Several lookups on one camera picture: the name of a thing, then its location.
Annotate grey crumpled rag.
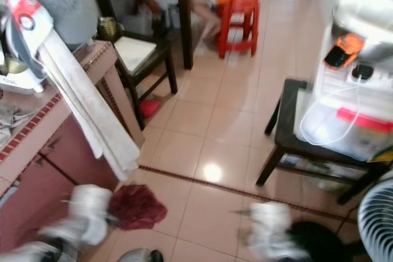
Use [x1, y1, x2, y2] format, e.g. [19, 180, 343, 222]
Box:
[0, 104, 37, 146]

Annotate white dish rack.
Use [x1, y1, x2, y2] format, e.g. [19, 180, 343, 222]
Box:
[0, 69, 45, 95]

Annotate white hanging towel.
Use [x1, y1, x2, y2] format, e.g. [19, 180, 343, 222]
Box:
[37, 29, 141, 182]

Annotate reddish brown counter cabinet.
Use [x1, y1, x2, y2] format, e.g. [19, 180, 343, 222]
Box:
[0, 41, 142, 256]

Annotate red white printed cloth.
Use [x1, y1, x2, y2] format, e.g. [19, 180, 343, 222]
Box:
[0, 0, 59, 85]

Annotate grey shirt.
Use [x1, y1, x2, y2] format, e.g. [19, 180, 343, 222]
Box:
[12, 0, 99, 47]

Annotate brass metal cup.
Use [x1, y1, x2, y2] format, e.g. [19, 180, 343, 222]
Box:
[97, 17, 120, 40]

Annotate small red slipper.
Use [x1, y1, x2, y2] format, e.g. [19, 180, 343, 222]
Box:
[139, 98, 162, 120]

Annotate dark chair with white cushion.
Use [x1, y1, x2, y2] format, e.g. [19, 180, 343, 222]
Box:
[107, 32, 179, 131]

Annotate dark red floor cloth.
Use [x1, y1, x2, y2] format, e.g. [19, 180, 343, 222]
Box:
[109, 183, 168, 231]

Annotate dark wooden table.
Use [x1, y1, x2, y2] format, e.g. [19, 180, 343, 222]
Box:
[86, 0, 206, 71]

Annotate red plastic stool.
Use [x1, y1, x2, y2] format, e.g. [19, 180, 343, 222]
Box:
[217, 0, 262, 60]

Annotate dark low side table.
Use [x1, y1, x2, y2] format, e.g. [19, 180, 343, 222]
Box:
[255, 78, 393, 206]

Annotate clear plastic storage box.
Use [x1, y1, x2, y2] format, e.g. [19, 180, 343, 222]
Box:
[294, 26, 393, 163]

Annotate orange black device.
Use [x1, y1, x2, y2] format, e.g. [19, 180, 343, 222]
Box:
[322, 32, 367, 69]

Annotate red plastic strip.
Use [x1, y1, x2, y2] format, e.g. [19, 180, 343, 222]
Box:
[337, 107, 393, 134]

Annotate white rice cooker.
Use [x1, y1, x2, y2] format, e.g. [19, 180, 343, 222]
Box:
[330, 0, 393, 63]

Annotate white floor fan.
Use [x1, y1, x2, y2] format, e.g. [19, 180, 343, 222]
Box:
[356, 172, 393, 262]

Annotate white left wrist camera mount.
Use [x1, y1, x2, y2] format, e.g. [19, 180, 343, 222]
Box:
[40, 183, 114, 247]

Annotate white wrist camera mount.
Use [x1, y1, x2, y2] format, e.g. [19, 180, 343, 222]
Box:
[239, 202, 302, 262]
[40, 183, 114, 247]

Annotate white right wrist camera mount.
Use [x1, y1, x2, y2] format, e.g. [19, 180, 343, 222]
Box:
[239, 202, 302, 262]

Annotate white power cable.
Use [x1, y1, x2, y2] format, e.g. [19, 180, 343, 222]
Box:
[299, 78, 369, 149]

